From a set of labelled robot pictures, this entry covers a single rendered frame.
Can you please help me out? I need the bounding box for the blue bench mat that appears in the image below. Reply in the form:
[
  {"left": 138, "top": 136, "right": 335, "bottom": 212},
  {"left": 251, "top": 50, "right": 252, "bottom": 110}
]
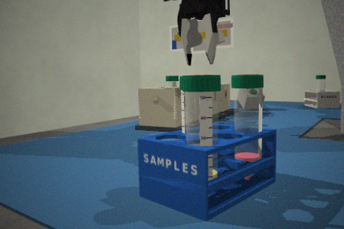
[{"left": 0, "top": 102, "right": 344, "bottom": 229}]

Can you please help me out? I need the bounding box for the white tube rack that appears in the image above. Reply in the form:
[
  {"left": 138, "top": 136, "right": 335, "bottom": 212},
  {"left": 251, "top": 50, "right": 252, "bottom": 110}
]
[{"left": 305, "top": 91, "right": 340, "bottom": 108}]

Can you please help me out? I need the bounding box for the blue tube rack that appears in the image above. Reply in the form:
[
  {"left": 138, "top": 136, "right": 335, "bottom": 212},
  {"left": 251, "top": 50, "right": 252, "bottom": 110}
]
[{"left": 137, "top": 124, "right": 276, "bottom": 221}]

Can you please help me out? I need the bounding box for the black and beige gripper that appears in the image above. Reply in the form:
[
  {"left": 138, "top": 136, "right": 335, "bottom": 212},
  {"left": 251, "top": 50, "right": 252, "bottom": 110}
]
[{"left": 178, "top": 0, "right": 230, "bottom": 66}]

